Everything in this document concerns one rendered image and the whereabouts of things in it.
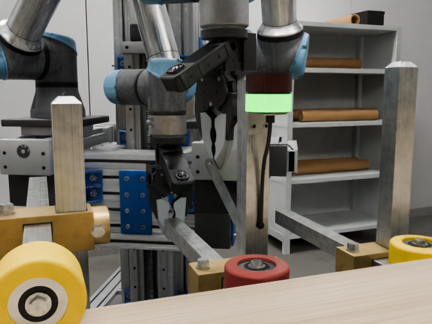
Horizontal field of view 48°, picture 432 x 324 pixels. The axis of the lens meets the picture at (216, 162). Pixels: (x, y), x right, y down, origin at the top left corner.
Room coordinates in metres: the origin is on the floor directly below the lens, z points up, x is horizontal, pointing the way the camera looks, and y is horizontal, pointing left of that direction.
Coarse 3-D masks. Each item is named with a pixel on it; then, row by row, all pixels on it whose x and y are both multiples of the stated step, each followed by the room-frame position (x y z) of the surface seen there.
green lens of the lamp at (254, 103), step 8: (248, 96) 0.62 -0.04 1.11; (256, 96) 0.61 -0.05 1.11; (264, 96) 0.61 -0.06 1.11; (272, 96) 0.61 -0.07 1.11; (280, 96) 0.61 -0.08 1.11; (288, 96) 0.62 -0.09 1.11; (248, 104) 0.62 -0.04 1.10; (256, 104) 0.61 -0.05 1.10; (264, 104) 0.61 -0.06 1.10; (272, 104) 0.61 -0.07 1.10; (280, 104) 0.61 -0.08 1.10; (288, 104) 0.62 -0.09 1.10
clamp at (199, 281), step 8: (192, 264) 0.67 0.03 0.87; (216, 264) 0.67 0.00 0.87; (224, 264) 0.67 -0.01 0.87; (192, 272) 0.65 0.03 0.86; (200, 272) 0.64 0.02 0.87; (208, 272) 0.64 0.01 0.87; (216, 272) 0.64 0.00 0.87; (192, 280) 0.65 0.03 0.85; (200, 280) 0.63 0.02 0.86; (208, 280) 0.63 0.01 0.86; (216, 280) 0.64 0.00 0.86; (192, 288) 0.65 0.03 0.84; (200, 288) 0.63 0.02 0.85; (208, 288) 0.63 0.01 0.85; (216, 288) 0.64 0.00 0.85
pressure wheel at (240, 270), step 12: (228, 264) 0.57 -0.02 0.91; (240, 264) 0.58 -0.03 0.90; (252, 264) 0.57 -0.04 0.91; (264, 264) 0.57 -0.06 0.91; (276, 264) 0.57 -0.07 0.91; (228, 276) 0.55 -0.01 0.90; (240, 276) 0.54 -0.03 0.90; (252, 276) 0.53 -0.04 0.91; (264, 276) 0.53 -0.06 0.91; (276, 276) 0.54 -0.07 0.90; (288, 276) 0.55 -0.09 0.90
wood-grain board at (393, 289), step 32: (256, 288) 0.51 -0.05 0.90; (288, 288) 0.51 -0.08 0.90; (320, 288) 0.51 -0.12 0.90; (352, 288) 0.51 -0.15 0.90; (384, 288) 0.51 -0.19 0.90; (416, 288) 0.51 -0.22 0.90; (96, 320) 0.44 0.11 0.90; (128, 320) 0.44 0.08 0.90; (160, 320) 0.44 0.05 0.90; (192, 320) 0.44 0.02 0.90; (224, 320) 0.44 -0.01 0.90; (256, 320) 0.44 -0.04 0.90; (288, 320) 0.44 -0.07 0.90; (320, 320) 0.44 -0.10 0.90; (352, 320) 0.44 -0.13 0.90; (384, 320) 0.44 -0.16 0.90; (416, 320) 0.44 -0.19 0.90
